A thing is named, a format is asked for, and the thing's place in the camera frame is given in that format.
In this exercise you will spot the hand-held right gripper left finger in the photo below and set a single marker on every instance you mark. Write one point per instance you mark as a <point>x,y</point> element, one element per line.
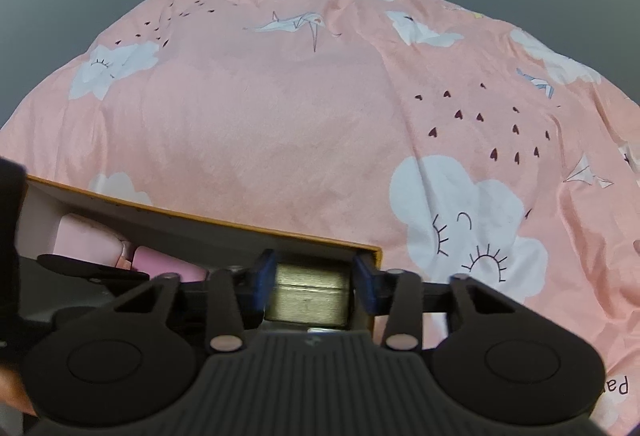
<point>262,282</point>

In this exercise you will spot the pink notebook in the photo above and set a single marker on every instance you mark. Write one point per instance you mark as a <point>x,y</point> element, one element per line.
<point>170,263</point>

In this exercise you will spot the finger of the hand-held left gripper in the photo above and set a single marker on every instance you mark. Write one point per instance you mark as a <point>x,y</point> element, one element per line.
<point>85,265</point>

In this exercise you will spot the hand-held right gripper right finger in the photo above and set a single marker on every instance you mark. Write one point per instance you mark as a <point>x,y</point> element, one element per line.
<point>365,287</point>

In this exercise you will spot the person's left hand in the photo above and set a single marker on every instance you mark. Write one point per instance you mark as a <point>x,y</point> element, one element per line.
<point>15,391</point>

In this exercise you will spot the pink cloth pouch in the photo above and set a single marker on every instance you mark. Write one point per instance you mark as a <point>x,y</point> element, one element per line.
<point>90,241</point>

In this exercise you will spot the orange cardboard box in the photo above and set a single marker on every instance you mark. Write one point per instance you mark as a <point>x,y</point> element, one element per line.
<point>200,226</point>

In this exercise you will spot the small gold box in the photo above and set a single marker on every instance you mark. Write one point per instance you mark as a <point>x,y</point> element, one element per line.
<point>307,293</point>

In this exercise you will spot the pink printed blanket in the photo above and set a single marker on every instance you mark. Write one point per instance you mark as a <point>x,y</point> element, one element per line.
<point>310,115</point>

